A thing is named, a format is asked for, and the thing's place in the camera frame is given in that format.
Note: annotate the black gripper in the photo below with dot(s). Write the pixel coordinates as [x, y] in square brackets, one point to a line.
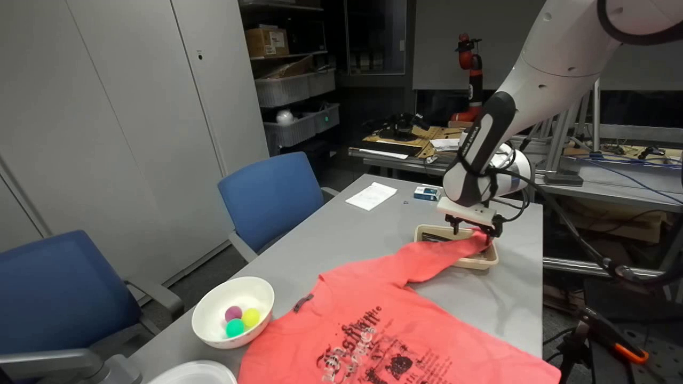
[475, 222]

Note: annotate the peach printed sweatshirt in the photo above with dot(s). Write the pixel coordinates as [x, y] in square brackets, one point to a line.
[398, 333]

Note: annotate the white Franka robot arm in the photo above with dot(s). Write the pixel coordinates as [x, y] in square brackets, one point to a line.
[563, 65]

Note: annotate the beige plastic tray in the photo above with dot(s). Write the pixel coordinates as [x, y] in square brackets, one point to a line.
[483, 261]

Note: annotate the small blue white box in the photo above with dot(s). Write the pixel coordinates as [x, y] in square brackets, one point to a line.
[427, 192]

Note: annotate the white paper sheet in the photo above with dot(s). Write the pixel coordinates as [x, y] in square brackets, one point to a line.
[373, 196]

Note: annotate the grey metal tripod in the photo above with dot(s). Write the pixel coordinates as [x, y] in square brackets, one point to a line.
[567, 136]

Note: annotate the cluttered workbench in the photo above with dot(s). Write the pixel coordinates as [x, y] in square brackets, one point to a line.
[620, 181]

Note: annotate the red black figure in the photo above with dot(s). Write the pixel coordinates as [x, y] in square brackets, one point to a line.
[471, 65]

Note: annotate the grey storage bin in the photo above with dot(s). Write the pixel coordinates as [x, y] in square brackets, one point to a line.
[307, 129]
[291, 86]

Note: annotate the blue office chair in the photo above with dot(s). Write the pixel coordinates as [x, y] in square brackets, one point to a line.
[56, 291]
[270, 192]

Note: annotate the small white round object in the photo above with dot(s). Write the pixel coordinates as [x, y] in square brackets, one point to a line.
[285, 117]

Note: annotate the yellow ball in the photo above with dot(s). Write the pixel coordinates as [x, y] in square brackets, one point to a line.
[253, 318]

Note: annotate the pink ball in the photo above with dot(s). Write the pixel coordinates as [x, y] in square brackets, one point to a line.
[233, 312]

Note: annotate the green ball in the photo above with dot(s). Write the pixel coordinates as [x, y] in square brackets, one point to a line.
[235, 326]

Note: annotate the dark storage shelf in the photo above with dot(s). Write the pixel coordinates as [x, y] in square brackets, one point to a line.
[285, 49]

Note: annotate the white bowl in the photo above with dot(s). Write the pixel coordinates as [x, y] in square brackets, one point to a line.
[215, 312]

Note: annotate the cardboard box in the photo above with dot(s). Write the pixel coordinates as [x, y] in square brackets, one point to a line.
[267, 42]

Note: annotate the white plate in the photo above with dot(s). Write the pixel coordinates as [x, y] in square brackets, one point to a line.
[193, 374]

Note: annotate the grey metal cabinet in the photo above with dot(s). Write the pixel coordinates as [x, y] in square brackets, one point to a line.
[107, 107]

